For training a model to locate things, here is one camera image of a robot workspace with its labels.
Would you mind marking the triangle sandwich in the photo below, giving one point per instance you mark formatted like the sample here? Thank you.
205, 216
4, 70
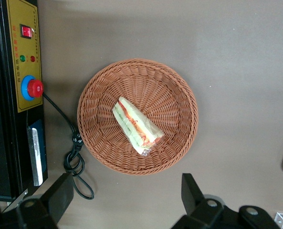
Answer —
136, 124

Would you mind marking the black food warmer yellow panel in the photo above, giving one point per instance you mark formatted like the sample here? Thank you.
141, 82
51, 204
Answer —
3, 95

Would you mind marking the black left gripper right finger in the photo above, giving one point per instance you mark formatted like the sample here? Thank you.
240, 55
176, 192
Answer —
196, 205

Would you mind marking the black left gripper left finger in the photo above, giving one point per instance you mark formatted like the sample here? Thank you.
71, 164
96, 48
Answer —
57, 195

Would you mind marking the brown round wicker basket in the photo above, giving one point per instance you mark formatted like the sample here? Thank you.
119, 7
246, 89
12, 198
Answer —
155, 83

